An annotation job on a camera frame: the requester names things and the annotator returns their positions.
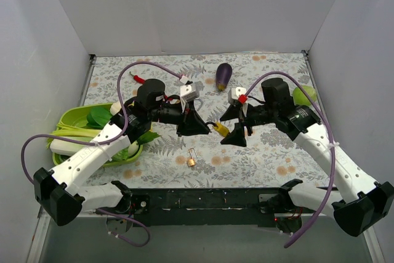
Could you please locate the red chili pepper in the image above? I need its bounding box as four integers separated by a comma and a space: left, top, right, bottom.
129, 72, 145, 84

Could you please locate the small brass padlock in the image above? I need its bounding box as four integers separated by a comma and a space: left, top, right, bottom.
187, 147, 198, 167

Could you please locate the green bok choy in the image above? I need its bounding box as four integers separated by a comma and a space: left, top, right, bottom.
47, 105, 112, 149

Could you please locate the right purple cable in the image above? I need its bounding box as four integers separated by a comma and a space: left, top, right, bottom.
239, 71, 337, 249

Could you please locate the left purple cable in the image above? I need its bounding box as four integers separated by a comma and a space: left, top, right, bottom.
20, 60, 189, 248

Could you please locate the green lettuce leaf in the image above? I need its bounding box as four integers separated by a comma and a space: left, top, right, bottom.
112, 131, 160, 161

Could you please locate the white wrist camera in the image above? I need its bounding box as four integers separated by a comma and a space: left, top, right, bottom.
228, 86, 247, 104
180, 83, 199, 102

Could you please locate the purple cable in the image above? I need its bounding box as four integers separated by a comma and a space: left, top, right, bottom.
20, 60, 189, 248
239, 71, 337, 249

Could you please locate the purple eggplant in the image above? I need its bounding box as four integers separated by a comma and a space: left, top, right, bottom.
215, 63, 233, 91

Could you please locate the yellow padlock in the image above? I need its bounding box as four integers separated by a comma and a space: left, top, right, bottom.
206, 121, 230, 137

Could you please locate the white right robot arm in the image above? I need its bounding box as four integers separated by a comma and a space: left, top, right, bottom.
221, 78, 393, 237

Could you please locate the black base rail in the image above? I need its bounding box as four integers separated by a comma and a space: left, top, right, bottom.
95, 185, 321, 229

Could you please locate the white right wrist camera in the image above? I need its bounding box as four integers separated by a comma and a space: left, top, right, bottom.
228, 86, 247, 104

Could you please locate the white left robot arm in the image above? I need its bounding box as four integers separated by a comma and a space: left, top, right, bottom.
33, 79, 210, 226

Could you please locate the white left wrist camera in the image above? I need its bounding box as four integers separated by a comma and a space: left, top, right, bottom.
180, 83, 199, 102

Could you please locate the large brass padlock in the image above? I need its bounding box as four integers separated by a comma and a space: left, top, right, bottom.
194, 99, 203, 111

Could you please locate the green tray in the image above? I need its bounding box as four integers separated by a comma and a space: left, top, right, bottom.
47, 103, 143, 168

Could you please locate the aluminium frame rail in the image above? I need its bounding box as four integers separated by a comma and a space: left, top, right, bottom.
363, 227, 385, 263

